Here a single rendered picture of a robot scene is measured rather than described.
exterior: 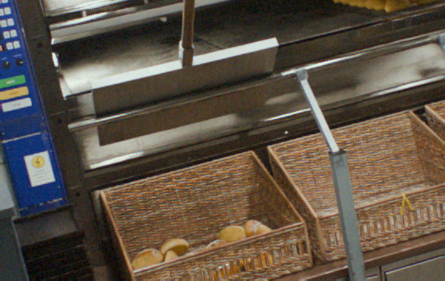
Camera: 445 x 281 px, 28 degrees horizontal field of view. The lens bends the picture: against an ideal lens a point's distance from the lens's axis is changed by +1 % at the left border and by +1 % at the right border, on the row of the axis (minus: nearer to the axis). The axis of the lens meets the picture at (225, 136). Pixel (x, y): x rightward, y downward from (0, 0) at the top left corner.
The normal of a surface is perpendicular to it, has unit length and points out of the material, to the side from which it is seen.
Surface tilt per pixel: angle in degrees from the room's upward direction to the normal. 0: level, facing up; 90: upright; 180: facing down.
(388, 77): 70
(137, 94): 139
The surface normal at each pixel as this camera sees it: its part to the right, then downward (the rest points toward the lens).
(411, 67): 0.19, -0.13
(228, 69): 0.31, 0.85
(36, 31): 0.25, 0.21
